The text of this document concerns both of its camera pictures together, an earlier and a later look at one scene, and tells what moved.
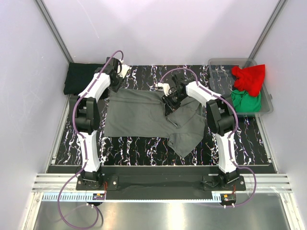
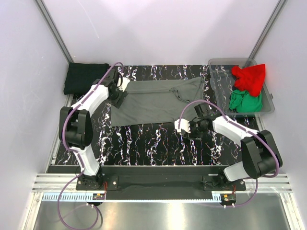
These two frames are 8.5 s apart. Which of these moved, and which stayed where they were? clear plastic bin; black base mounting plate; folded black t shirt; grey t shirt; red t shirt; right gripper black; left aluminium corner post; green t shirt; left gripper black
Moved: left gripper black; grey t shirt; right gripper black
Stayed: clear plastic bin; folded black t shirt; black base mounting plate; left aluminium corner post; red t shirt; green t shirt
